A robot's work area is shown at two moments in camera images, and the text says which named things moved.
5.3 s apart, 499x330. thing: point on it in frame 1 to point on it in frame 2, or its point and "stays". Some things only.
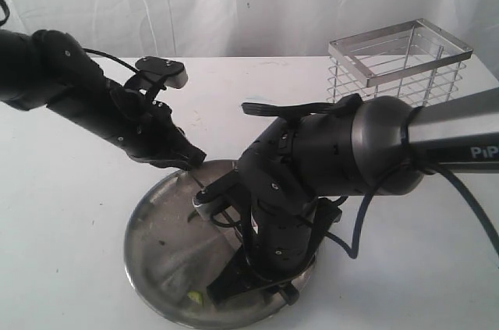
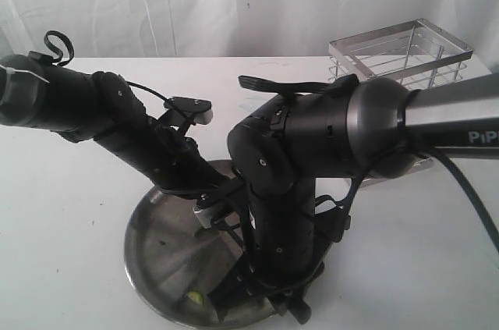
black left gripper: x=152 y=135 to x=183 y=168
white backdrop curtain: x=246 y=6 stays
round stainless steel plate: x=173 y=252 stays
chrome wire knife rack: x=412 y=61 stays
